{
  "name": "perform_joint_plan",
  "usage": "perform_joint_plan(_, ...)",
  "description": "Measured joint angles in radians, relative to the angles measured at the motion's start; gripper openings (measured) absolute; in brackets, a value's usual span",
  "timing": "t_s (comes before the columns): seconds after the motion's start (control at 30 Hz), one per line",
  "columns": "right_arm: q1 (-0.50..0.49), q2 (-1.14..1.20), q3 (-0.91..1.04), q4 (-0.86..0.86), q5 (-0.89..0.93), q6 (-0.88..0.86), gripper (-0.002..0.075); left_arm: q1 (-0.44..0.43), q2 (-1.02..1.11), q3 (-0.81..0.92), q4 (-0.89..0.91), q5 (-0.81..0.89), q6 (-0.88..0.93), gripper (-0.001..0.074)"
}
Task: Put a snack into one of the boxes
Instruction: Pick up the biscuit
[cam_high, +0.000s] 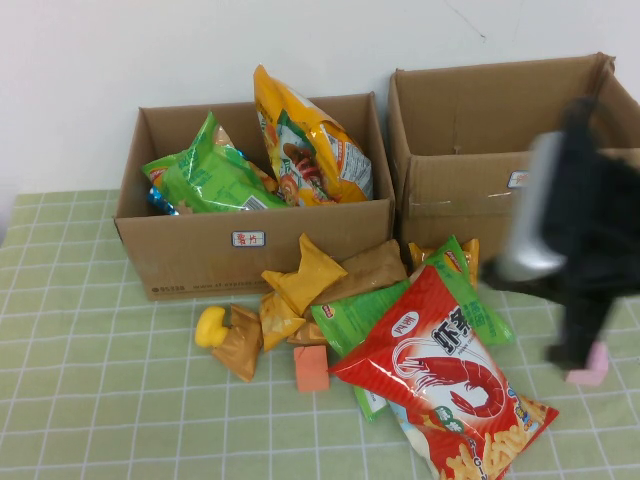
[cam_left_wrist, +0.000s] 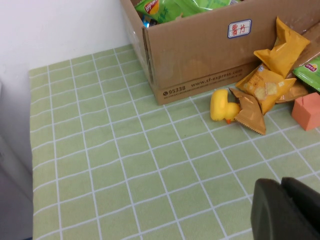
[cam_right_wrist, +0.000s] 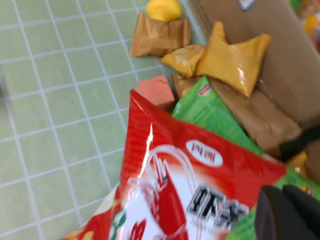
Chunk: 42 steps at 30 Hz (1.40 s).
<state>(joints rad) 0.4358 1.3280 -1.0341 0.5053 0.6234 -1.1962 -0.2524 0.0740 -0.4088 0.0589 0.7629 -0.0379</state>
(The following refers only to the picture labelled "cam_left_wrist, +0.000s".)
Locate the green checkered tablecloth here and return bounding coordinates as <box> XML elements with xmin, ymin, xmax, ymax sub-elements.
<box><xmin>27</xmin><ymin>46</ymin><xmax>320</xmax><ymax>240</ymax></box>

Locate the large green chip bag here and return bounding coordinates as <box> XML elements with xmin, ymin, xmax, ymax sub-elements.
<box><xmin>134</xmin><ymin>0</ymin><xmax>233</xmax><ymax>25</ymax></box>

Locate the plain yellow snack packet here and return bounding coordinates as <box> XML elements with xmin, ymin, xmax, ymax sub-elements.
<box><xmin>253</xmin><ymin>16</ymin><xmax>311</xmax><ymax>79</ymax></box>

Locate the blue polka dot chip bag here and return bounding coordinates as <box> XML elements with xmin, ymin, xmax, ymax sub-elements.
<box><xmin>141</xmin><ymin>14</ymin><xmax>159</xmax><ymax>28</ymax></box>

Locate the printed brown cardboard box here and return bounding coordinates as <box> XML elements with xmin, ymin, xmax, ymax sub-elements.
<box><xmin>119</xmin><ymin>0</ymin><xmax>320</xmax><ymax>106</ymax></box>

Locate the orange foam cube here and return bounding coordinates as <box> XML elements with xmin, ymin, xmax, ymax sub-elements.
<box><xmin>291</xmin><ymin>91</ymin><xmax>320</xmax><ymax>131</ymax></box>

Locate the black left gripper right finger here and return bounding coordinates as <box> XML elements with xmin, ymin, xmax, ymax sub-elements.
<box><xmin>281</xmin><ymin>176</ymin><xmax>320</xmax><ymax>225</ymax></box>

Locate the small brown snack packet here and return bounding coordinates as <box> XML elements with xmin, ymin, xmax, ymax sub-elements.
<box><xmin>228</xmin><ymin>87</ymin><xmax>266</xmax><ymax>136</ymax></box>

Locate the yellow cracker print packet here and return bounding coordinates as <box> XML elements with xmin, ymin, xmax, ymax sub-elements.
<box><xmin>235</xmin><ymin>63</ymin><xmax>297</xmax><ymax>116</ymax></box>

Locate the yellow rubber duck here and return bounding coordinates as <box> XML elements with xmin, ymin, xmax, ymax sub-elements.
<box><xmin>209</xmin><ymin>89</ymin><xmax>241</xmax><ymax>125</ymax></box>

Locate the flat orange brown packet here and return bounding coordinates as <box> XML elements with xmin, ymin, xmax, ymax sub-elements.
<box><xmin>274</xmin><ymin>81</ymin><xmax>310</xmax><ymax>105</ymax></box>

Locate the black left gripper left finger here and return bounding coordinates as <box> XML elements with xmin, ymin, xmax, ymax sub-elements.
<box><xmin>250</xmin><ymin>178</ymin><xmax>320</xmax><ymax>240</ymax></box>

